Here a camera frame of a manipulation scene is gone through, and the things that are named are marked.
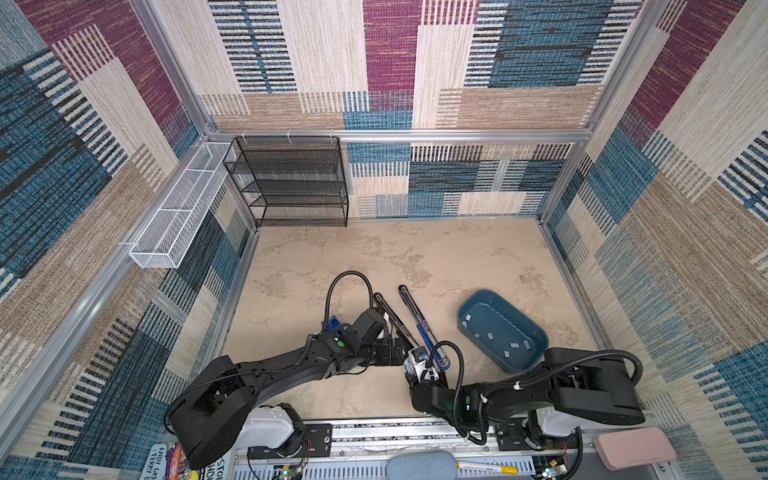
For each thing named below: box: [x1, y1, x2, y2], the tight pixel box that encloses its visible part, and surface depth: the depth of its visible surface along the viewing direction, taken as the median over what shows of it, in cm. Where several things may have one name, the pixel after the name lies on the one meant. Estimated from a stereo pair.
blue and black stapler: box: [398, 285, 451, 370], surface depth 93 cm
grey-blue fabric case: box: [386, 451, 458, 480], surface depth 69 cm
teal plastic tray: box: [457, 290, 549, 374], surface depth 92 cm
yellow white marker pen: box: [456, 461, 519, 475], surface depth 70 cm
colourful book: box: [139, 442, 235, 480], surface depth 69 cm
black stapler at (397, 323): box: [374, 292, 419, 349], surface depth 93 cm
